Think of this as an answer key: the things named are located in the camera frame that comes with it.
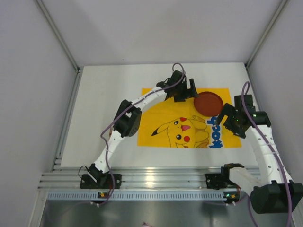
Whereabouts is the aluminium frame post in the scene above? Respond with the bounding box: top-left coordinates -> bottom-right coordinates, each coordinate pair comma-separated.
34,0 -> 80,73
245,0 -> 290,70

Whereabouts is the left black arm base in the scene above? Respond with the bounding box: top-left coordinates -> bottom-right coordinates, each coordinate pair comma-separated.
80,174 -> 122,189

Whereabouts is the aluminium front rail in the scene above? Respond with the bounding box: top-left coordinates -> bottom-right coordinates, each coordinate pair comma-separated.
38,166 -> 221,191

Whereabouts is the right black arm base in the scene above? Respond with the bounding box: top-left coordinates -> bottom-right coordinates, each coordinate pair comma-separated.
205,173 -> 239,190

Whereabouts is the right aluminium frame post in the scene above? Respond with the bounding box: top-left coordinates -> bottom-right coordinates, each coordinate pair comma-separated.
245,0 -> 290,70

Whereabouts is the left aluminium frame post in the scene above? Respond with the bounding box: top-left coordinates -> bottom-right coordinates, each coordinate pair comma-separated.
34,0 -> 80,73

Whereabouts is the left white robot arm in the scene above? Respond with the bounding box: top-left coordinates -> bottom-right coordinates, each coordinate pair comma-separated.
88,70 -> 198,183

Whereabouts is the red round plate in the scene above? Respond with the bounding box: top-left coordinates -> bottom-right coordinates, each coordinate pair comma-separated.
194,91 -> 223,117

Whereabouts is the slotted cable duct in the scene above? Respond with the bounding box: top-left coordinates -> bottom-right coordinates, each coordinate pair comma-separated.
47,191 -> 240,203

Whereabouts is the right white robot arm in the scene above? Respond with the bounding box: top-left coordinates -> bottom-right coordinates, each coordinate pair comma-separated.
215,95 -> 303,214

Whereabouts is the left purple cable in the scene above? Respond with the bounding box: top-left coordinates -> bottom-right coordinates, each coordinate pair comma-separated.
100,62 -> 187,190

